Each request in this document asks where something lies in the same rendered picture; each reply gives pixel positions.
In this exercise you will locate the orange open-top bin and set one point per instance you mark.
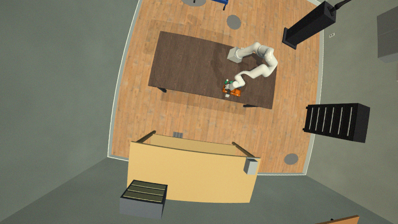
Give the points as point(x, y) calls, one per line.
point(235, 92)

